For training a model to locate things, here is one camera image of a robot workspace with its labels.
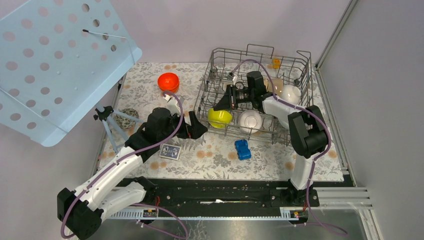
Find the grey wire dish rack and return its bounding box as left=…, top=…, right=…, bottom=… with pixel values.
left=194, top=43, right=314, bottom=146

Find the floral tablecloth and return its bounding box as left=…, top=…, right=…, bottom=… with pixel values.
left=96, top=62, right=345, bottom=182

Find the purple cable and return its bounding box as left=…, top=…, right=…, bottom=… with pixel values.
left=59, top=91, right=185, bottom=240
left=230, top=58, right=333, bottom=226

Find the white bowl back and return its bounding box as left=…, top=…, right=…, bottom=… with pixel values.
left=279, top=85, right=302, bottom=105

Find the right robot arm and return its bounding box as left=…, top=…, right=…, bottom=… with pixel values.
left=213, top=71, right=331, bottom=207

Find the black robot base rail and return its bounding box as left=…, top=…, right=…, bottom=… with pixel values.
left=117, top=176, right=320, bottom=218

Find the blue toy car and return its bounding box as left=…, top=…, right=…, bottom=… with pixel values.
left=234, top=139, right=252, bottom=161

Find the yellow clip on rack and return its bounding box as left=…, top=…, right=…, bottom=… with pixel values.
left=271, top=58, right=281, bottom=69

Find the aluminium frame post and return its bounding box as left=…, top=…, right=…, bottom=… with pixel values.
left=315, top=0, right=360, bottom=70

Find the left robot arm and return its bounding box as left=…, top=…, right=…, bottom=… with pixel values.
left=57, top=107, right=208, bottom=240

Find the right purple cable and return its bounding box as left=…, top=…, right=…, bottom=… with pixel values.
left=230, top=58, right=333, bottom=226

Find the speckled stone coaster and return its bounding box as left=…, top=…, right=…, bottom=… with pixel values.
left=113, top=108, right=139, bottom=130

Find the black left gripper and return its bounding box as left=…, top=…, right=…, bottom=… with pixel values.
left=158, top=109, right=208, bottom=142

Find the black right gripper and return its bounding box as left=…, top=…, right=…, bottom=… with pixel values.
left=214, top=84, right=255, bottom=112

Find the blue playing card box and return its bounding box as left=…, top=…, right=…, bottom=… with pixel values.
left=159, top=144, right=181, bottom=160

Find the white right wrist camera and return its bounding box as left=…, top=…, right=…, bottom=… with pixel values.
left=226, top=71, right=238, bottom=85

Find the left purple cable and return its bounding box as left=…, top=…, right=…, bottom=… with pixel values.
left=59, top=91, right=185, bottom=240

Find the plain beige bowl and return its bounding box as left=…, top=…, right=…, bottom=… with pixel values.
left=268, top=78, right=284, bottom=97

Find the light blue tripod stand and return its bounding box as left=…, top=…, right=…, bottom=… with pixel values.
left=93, top=103, right=143, bottom=154

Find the orange bowl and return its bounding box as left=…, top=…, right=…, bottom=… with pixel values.
left=157, top=72, right=180, bottom=87
left=159, top=85, right=180, bottom=93

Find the light blue perforated board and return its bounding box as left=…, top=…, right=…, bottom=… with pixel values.
left=0, top=0, right=142, bottom=147

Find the white bowl upside down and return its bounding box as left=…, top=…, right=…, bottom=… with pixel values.
left=237, top=110, right=263, bottom=134

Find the yellow bowl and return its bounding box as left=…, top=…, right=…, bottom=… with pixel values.
left=207, top=108, right=233, bottom=129

